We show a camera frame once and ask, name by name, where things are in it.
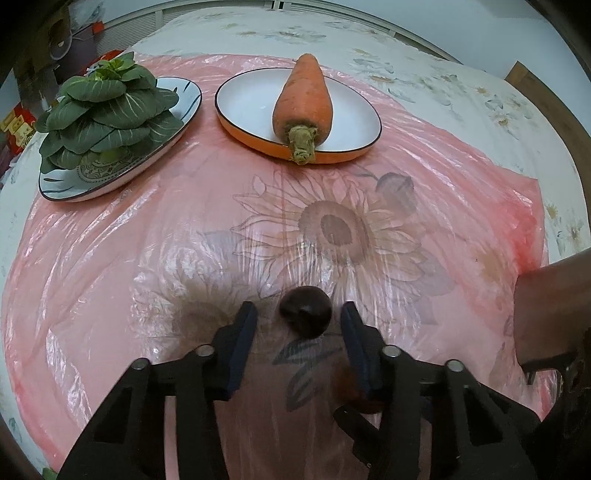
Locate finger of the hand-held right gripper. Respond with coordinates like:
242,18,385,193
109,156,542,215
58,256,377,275
333,405,386,468

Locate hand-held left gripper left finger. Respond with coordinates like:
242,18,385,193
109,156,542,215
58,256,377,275
58,301,259,480

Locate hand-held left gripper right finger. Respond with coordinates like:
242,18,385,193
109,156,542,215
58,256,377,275
341,301,541,480

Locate dark plum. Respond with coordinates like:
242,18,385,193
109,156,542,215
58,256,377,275
278,286,332,337

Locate pink plastic sheet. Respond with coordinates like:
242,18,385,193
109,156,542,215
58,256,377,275
0,53,552,480

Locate bare tan limb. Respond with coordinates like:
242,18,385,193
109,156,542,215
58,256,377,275
512,255,591,367

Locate patterned blue-rimmed oval plate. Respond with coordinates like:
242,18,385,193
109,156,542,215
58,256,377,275
38,78,204,202

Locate orange oval dish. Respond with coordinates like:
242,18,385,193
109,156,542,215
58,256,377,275
215,68,382,165

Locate carrot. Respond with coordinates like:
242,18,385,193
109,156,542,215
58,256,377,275
272,53,334,165

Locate bok choy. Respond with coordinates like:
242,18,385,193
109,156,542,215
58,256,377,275
34,51,183,174

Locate floral bedsheet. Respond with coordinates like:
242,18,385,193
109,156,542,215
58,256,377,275
0,9,591,480

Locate wooden board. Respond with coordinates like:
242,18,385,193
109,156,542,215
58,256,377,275
505,60,591,153

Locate red and yellow boxes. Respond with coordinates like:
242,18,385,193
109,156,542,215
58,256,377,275
0,104,36,149

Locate small white fan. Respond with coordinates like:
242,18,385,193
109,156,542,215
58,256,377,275
48,37,75,62

